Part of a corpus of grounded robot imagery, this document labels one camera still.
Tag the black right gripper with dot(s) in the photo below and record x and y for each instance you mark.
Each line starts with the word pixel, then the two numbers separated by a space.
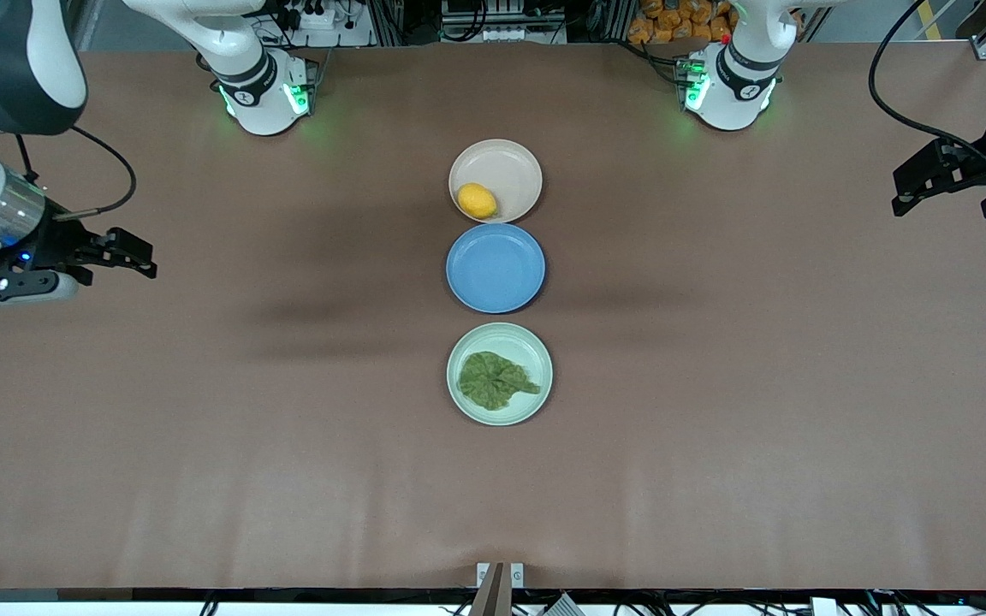
pixel 57 242

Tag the bag of orange items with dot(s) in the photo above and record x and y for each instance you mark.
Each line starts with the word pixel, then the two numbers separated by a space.
pixel 677 19

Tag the white power strip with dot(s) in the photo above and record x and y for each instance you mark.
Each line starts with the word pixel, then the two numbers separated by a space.
pixel 317 17

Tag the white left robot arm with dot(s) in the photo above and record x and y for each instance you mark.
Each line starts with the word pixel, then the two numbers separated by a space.
pixel 733 81

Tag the green lettuce leaf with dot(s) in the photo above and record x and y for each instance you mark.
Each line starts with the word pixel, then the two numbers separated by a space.
pixel 493 381

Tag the grey camera mast bracket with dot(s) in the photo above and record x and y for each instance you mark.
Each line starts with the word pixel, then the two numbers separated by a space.
pixel 497 586

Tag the cream round plate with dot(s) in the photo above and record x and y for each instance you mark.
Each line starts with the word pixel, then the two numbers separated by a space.
pixel 506 171

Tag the yellow lemon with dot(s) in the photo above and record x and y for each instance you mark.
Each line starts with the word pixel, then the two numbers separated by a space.
pixel 477 200

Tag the pale green round plate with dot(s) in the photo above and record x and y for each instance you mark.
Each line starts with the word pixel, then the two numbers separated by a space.
pixel 501 338

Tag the light blue round plate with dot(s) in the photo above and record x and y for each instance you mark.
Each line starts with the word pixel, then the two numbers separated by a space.
pixel 495 268

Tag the aluminium frame profile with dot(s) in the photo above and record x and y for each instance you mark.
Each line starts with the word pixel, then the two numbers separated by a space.
pixel 985 47

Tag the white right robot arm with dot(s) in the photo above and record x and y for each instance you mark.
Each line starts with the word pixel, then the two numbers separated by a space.
pixel 5 60

